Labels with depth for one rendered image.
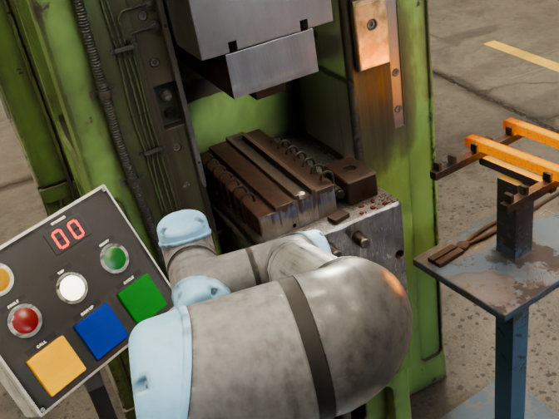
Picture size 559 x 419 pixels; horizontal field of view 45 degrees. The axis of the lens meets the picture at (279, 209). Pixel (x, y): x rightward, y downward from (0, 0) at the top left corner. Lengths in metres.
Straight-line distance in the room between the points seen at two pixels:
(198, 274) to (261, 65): 0.63
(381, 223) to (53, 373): 0.82
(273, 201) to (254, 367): 1.10
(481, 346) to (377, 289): 2.06
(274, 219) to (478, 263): 0.52
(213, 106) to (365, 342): 1.48
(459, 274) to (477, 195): 1.74
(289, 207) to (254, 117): 0.50
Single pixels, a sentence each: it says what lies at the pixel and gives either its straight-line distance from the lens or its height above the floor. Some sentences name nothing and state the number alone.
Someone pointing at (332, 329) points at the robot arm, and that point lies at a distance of 0.50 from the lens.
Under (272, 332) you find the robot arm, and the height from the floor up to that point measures 1.45.
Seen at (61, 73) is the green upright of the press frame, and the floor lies 1.38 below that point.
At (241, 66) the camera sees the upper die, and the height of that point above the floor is 1.33.
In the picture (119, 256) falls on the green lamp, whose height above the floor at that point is 1.09.
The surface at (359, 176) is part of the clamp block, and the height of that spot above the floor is 0.98.
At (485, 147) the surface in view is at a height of 1.00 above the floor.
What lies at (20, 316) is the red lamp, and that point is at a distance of 1.25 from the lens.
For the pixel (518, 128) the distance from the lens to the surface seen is 1.78.
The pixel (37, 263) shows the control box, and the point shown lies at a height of 1.15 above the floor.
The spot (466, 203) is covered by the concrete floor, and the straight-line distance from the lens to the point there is 3.37.
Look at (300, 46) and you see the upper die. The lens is 1.45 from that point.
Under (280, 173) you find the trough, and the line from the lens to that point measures 1.70.
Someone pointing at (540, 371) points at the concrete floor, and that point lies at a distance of 2.53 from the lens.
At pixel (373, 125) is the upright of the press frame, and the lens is 1.79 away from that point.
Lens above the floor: 1.78
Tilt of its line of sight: 31 degrees down
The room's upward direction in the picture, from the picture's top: 10 degrees counter-clockwise
